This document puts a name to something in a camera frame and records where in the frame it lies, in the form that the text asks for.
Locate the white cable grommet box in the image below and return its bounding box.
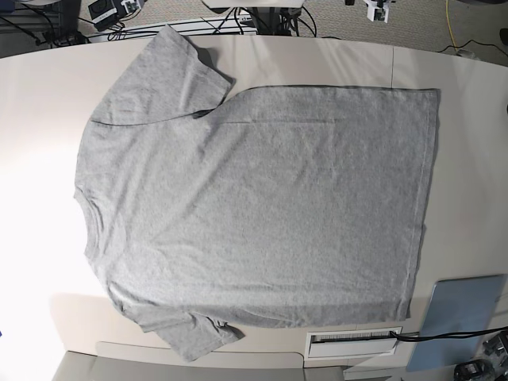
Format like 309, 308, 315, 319
304, 327, 402, 361

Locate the blue-grey flat panel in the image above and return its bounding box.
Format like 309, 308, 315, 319
406, 275, 506, 372

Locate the yellow floor cable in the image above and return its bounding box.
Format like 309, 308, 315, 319
444, 0, 461, 49

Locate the grey T-shirt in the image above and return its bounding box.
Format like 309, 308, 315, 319
75, 27, 440, 361

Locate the black cable over panel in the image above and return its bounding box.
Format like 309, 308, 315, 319
391, 327, 508, 343

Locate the black device bottom right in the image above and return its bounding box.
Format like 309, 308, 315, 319
453, 360, 493, 381

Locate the black labelled power box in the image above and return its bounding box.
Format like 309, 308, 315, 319
88, 0, 117, 32

